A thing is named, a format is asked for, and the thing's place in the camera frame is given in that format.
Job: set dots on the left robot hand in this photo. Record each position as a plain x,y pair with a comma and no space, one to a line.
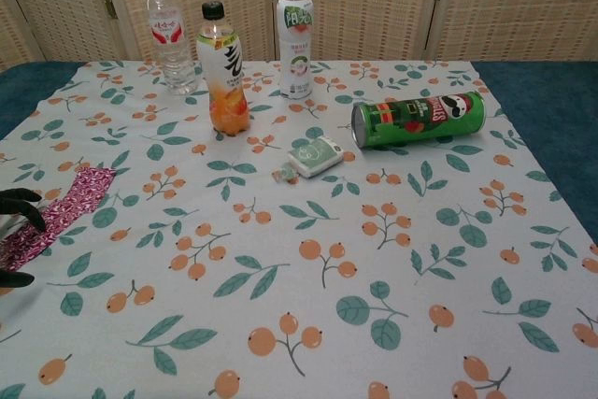
28,200

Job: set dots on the clear water bottle white cap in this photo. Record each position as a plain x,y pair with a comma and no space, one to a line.
175,53

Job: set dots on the orange drink bottle black cap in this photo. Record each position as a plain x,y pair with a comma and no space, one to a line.
226,86

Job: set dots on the small candy wrapper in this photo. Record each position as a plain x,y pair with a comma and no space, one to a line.
285,175

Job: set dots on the floral printed tablecloth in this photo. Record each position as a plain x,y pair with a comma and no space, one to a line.
299,254

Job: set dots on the green white small box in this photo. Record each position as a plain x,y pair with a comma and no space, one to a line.
313,156

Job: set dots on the white drink bottle yellow cap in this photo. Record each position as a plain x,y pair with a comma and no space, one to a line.
295,48

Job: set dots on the bamboo folding screen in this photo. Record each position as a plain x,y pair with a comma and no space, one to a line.
374,2

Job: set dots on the green Pringles can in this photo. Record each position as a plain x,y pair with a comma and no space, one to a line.
420,121

